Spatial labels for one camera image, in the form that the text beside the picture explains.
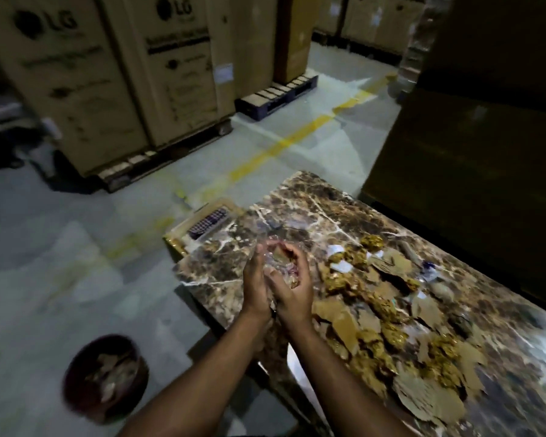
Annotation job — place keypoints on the person's left hand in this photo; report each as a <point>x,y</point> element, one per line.
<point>255,284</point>

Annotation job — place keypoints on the person's right hand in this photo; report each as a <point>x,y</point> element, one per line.
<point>295,298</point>

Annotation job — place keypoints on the person's right fingers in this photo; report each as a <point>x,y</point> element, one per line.
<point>300,263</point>

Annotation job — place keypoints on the person's left fingers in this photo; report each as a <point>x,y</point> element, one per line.
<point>261,254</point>

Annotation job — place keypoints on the clear plastic packet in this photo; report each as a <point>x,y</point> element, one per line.
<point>278,260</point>

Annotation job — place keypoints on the person's right forearm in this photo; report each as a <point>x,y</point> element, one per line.
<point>341,386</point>

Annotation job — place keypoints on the person's left forearm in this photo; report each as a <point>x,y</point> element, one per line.
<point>200,386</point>

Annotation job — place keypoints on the white paper slip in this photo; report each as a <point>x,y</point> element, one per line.
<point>342,267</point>
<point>335,250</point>

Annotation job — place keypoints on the yellow tray with beads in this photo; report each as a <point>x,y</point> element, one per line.
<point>204,225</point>

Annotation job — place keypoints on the pile of brown card pieces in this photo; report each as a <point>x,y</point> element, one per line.
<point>346,325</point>

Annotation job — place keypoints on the pile of gold jewellery pieces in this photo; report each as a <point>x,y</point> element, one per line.
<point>382,309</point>

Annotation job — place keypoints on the blue and white paper scrap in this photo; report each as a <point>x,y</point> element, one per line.
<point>429,271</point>

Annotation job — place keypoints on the long wooden pallet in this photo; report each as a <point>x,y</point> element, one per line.
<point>164,156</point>

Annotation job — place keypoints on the short dark wooden pallet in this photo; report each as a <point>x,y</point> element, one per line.
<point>277,95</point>

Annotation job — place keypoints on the dark round bowl with scraps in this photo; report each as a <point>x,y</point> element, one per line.
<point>104,378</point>

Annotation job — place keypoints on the plain tall cardboard box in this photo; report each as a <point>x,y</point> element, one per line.
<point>245,45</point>

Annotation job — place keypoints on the large printed cardboard box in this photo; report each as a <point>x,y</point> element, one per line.
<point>59,77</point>
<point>173,63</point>

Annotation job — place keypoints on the large dark cardboard box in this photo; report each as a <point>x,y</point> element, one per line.
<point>477,145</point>

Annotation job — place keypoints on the narrow orange-brown cardboard box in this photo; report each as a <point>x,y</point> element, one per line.
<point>295,36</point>

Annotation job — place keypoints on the clear plastic wrapped stack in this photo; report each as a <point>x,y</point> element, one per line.
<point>414,59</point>

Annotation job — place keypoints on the row of distant cardboard boxes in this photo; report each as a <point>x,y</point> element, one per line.
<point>373,20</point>

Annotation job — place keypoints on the dark equipment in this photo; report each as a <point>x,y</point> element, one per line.
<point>2,127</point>

